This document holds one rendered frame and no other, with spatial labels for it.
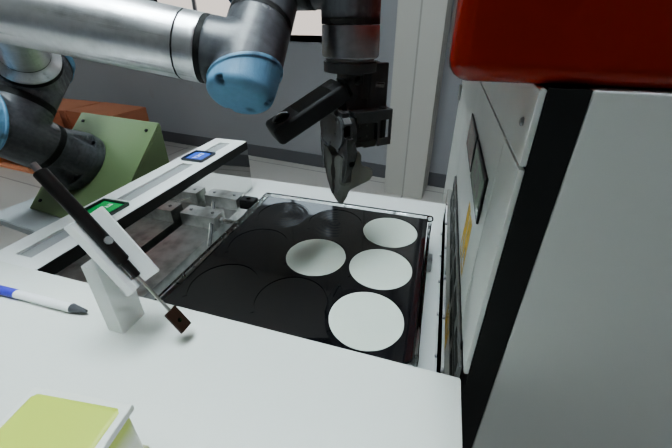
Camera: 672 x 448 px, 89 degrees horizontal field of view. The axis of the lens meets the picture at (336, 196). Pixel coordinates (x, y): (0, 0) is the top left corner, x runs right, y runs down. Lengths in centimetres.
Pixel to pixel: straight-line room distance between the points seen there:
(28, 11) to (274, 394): 44
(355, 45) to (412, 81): 204
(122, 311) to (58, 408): 14
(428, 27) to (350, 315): 213
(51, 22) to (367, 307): 48
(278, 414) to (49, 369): 22
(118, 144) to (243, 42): 67
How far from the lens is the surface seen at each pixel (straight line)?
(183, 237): 72
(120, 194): 75
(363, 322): 48
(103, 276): 39
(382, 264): 57
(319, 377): 35
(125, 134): 102
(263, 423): 34
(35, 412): 32
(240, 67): 38
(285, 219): 68
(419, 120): 252
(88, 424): 29
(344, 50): 45
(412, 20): 246
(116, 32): 45
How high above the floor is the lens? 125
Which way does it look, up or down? 28 degrees down
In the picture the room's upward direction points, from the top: straight up
